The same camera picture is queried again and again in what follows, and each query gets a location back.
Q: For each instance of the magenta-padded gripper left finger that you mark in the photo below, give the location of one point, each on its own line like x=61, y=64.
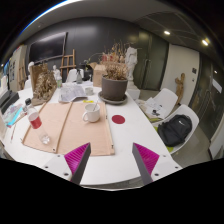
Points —
x=77, y=158

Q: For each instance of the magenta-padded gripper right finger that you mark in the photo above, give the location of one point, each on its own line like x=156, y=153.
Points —
x=146, y=160

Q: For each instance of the clear red-labelled drink bottle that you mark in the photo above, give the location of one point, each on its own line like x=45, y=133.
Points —
x=35, y=120

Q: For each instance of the beige wooden drawing board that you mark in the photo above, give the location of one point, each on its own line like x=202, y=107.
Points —
x=83, y=136

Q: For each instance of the black backpack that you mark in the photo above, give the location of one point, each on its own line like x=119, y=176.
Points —
x=175, y=130

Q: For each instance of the white ceramic mug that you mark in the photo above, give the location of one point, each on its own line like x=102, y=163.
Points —
x=90, y=115

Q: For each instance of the flat round red coaster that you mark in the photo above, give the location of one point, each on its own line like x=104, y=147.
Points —
x=118, y=119

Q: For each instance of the white paper stack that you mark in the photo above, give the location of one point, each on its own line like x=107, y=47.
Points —
x=154, y=107

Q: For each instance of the metal spoon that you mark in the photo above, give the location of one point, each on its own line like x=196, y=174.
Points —
x=96, y=106

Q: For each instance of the small yellow tag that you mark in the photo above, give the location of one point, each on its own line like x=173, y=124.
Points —
x=88, y=101

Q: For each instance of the white plastic chair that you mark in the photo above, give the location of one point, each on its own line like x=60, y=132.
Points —
x=72, y=76
x=186, y=111
x=168, y=96

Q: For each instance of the printed paper sheets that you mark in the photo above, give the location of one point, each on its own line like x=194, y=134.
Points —
x=71, y=91

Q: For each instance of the small white cup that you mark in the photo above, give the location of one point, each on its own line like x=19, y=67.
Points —
x=89, y=91

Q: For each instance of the green spray bottle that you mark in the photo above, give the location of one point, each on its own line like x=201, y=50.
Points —
x=59, y=83

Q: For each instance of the colourful painted sheet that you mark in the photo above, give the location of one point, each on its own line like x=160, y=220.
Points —
x=13, y=115

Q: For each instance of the grey pot with dried plant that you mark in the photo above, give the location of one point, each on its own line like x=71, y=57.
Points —
x=114, y=88

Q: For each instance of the gold relief sculpture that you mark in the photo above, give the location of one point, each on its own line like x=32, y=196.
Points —
x=43, y=86

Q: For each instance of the wooden mannequin figure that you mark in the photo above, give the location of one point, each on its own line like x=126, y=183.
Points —
x=180, y=86

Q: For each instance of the grey spray bottle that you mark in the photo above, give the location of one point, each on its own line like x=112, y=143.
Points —
x=79, y=77

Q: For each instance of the white canvas panel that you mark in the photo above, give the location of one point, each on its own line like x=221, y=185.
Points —
x=2, y=126

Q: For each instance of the black flat box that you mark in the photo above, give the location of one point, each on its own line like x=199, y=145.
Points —
x=9, y=101

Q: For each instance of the small white plaster figurine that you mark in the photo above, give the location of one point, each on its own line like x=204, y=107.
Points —
x=57, y=71

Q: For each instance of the wooden easel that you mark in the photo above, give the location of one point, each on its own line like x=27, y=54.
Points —
x=68, y=63
x=22, y=73

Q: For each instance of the tall white plaster statue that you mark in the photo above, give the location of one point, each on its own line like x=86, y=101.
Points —
x=131, y=60

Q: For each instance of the white plaster bust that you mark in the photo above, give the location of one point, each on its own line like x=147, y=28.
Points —
x=30, y=68

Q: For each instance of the round ceiling spot light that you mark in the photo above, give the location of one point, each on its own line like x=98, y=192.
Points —
x=166, y=32
x=205, y=42

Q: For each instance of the long ceiling light strip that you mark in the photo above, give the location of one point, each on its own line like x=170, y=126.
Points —
x=50, y=12

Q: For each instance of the black wall screen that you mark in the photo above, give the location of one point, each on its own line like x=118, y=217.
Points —
x=48, y=46

